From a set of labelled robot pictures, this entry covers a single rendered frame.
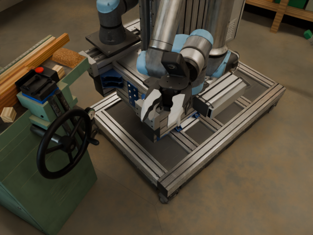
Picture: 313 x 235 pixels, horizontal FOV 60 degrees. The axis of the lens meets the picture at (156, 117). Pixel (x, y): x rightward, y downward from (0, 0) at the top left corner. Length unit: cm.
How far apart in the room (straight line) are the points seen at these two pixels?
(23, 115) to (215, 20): 79
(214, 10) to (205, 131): 105
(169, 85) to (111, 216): 129
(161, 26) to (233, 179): 134
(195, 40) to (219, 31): 27
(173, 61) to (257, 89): 170
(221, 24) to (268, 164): 131
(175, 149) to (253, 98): 77
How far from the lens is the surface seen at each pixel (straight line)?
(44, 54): 136
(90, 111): 138
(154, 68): 87
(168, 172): 167
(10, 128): 114
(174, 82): 65
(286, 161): 218
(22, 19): 371
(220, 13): 100
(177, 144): 180
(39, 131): 118
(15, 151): 121
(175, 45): 112
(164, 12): 89
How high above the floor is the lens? 169
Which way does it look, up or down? 50 degrees down
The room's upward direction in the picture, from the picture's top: straight up
